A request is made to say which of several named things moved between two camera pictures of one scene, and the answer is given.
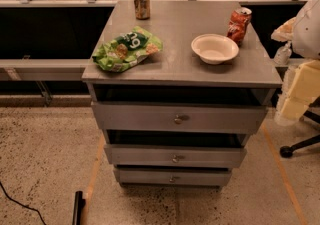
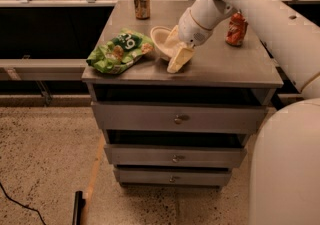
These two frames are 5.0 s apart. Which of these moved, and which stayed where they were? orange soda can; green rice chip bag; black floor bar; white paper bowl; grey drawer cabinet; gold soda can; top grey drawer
Moved: white paper bowl
Stayed: gold soda can; green rice chip bag; black floor bar; grey drawer cabinet; top grey drawer; orange soda can
